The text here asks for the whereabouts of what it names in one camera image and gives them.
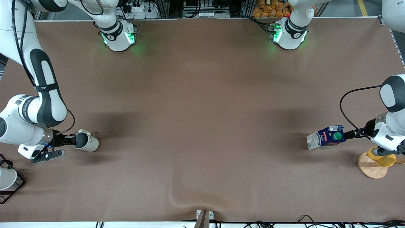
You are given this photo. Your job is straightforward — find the black base power cable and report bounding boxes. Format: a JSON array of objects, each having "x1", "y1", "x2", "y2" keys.
[{"x1": 245, "y1": 15, "x2": 274, "y2": 34}]

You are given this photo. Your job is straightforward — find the black looped floor cable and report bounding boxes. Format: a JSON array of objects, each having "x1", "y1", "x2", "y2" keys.
[{"x1": 297, "y1": 214, "x2": 320, "y2": 226}]

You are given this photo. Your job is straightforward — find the blue white milk carton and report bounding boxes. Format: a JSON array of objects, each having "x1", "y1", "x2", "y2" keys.
[{"x1": 306, "y1": 125, "x2": 346, "y2": 151}]

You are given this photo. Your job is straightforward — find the round wooden mug stand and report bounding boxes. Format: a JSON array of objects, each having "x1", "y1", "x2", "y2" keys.
[{"x1": 358, "y1": 151, "x2": 405, "y2": 180}]

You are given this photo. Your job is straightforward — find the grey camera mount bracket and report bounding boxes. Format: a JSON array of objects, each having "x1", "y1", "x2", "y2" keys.
[{"x1": 194, "y1": 210, "x2": 215, "y2": 228}]

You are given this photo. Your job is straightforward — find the white power strip with plugs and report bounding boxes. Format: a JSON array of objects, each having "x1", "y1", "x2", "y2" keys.
[{"x1": 122, "y1": 0, "x2": 159, "y2": 19}]

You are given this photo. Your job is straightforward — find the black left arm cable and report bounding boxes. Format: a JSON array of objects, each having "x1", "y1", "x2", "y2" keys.
[{"x1": 340, "y1": 85, "x2": 384, "y2": 140}]

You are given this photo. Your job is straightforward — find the long white power strip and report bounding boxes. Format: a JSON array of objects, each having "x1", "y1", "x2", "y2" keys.
[{"x1": 196, "y1": 11, "x2": 230, "y2": 19}]

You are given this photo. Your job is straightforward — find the brown table cover sheet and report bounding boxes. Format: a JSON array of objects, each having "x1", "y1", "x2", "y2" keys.
[{"x1": 0, "y1": 17, "x2": 405, "y2": 223}]

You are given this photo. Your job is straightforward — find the white mug with grey inside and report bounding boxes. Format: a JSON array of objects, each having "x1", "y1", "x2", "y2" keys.
[{"x1": 73, "y1": 129, "x2": 99, "y2": 152}]

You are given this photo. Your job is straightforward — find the black wire rack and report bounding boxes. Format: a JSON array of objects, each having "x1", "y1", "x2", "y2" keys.
[{"x1": 0, "y1": 154, "x2": 27, "y2": 205}]

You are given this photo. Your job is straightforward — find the yellow cup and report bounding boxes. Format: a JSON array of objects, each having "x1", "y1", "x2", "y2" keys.
[{"x1": 366, "y1": 146, "x2": 397, "y2": 168}]

